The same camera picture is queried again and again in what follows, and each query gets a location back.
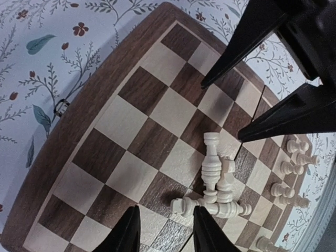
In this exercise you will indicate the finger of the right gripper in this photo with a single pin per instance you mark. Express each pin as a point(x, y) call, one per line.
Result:
point(309, 109)

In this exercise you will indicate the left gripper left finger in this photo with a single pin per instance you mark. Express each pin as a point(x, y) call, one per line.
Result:
point(125, 236)

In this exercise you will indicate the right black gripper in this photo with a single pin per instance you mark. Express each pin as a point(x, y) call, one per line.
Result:
point(308, 33)

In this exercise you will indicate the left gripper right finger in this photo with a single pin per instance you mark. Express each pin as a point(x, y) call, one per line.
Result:
point(207, 234)

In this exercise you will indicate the white pawn placed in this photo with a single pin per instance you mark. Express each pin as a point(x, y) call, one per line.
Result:
point(303, 159)
point(296, 201)
point(278, 190)
point(265, 244)
point(288, 168)

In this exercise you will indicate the wooden chess board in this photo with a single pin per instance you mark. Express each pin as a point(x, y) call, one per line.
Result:
point(134, 136)

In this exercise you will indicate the white pawn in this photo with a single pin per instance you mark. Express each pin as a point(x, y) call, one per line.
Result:
point(293, 146)

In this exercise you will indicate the white chess piece queen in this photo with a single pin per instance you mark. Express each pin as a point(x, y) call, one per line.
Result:
point(210, 206)

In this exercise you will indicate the white chess piece knight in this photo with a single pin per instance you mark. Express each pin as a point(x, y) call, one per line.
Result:
point(224, 185)

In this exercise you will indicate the white chess piece king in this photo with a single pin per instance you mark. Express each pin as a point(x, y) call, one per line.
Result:
point(211, 167)

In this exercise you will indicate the floral patterned table mat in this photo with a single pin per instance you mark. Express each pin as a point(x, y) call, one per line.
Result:
point(33, 72)

